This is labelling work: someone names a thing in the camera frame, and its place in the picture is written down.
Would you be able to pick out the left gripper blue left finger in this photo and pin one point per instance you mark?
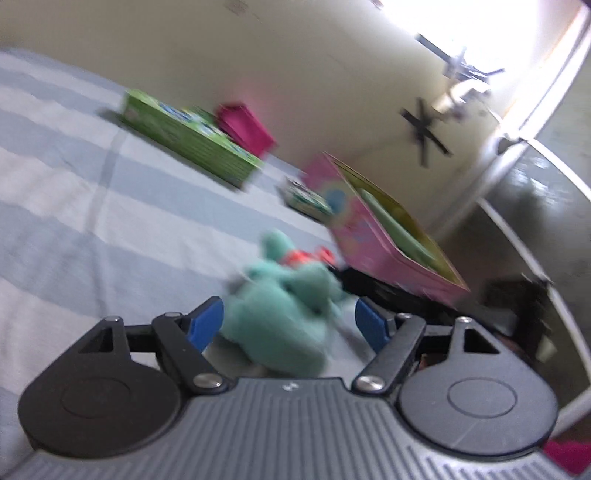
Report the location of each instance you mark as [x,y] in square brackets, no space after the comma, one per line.
[203,322]

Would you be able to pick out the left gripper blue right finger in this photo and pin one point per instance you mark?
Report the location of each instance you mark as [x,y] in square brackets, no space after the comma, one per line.
[394,338]

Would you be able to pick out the teal plush toy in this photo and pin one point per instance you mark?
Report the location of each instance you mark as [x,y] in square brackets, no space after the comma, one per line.
[282,314]

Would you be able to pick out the large green carton box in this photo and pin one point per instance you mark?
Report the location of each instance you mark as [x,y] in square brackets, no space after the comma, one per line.
[189,135]

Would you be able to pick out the magenta wallet pouch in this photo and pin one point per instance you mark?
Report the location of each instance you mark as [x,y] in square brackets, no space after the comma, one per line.
[241,125]

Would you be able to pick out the pink metal tin box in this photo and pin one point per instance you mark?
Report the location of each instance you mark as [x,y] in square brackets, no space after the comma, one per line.
[377,236]

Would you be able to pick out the striped blue bed sheet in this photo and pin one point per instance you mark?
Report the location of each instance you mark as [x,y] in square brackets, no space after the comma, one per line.
[103,236]

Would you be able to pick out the small green packet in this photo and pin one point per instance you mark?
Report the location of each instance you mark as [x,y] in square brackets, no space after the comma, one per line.
[298,197]

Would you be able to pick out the black tape cross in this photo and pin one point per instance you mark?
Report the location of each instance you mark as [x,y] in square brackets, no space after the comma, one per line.
[421,124]

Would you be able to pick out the metal window frame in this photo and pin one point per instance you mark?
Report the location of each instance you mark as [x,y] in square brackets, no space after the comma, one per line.
[529,212]

